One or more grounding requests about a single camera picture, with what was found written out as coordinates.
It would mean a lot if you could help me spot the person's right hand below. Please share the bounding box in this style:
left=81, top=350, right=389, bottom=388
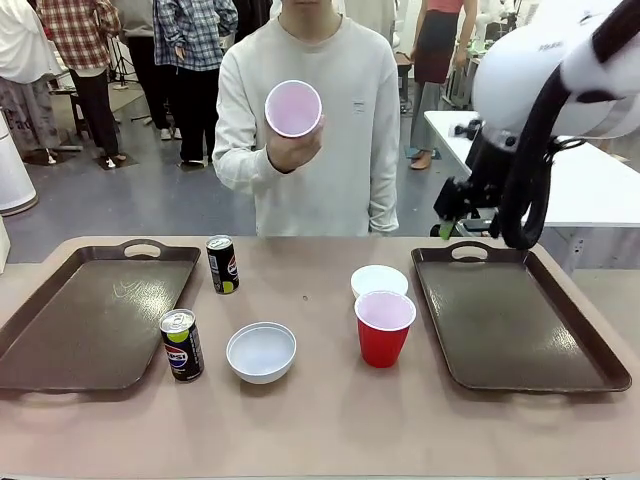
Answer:
left=266, top=113, right=327, bottom=175

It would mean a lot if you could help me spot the person in cream sweatshirt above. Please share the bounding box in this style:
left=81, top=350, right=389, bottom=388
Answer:
left=212, top=0, right=401, bottom=238

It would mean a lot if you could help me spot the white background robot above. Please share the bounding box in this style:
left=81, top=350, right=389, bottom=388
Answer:
left=473, top=0, right=506, bottom=51

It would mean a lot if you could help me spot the grey table leg frame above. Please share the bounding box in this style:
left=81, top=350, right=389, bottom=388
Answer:
left=544, top=227, right=640, bottom=274

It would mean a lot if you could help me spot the black device behind table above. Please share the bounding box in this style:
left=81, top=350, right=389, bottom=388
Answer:
left=429, top=218, right=496, bottom=239

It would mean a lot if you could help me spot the black Pepsi can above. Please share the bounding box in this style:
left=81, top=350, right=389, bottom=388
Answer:
left=205, top=234, right=241, bottom=296
left=159, top=308, right=205, bottom=384

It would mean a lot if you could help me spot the person in red plaid shirt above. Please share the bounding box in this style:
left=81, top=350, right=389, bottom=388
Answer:
left=37, top=0, right=124, bottom=169

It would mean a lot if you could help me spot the person in dark apron skirt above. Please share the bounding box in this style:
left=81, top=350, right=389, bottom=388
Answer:
left=409, top=0, right=479, bottom=171

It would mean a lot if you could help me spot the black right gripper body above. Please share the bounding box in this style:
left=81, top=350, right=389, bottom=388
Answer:
left=464, top=124, right=519, bottom=222

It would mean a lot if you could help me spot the person's right forearm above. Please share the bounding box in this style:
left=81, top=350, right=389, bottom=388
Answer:
left=212, top=144, right=281, bottom=194

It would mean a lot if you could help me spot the white background table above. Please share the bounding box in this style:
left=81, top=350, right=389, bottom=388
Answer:
left=423, top=109, right=640, bottom=229

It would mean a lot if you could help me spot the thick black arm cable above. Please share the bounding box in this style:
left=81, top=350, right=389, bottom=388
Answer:
left=489, top=64, right=576, bottom=251

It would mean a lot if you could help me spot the white bowl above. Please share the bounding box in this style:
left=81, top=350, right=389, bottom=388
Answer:
left=350, top=264, right=410, bottom=301
left=225, top=321, right=298, bottom=386

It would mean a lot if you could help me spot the white cylindrical appliance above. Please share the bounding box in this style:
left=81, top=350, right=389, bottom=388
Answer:
left=0, top=107, right=39, bottom=217

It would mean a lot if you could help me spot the person in blue plaid shirt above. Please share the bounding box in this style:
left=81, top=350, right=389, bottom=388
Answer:
left=152, top=0, right=240, bottom=166

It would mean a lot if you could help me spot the person in grey top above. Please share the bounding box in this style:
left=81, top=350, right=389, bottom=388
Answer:
left=117, top=0, right=184, bottom=141

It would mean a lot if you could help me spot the dark brown serving tray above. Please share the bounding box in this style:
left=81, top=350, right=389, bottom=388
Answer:
left=410, top=241, right=633, bottom=394
left=0, top=238, right=202, bottom=392

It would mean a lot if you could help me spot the red plastic cup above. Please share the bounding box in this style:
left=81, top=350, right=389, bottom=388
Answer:
left=353, top=291, right=418, bottom=370
left=263, top=79, right=324, bottom=139

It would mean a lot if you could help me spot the background workbench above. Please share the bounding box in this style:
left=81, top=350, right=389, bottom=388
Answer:
left=442, top=44, right=482, bottom=110

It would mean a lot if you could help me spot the person in white loose clothes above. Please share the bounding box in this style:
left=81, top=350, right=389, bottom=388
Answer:
left=0, top=0, right=64, bottom=166

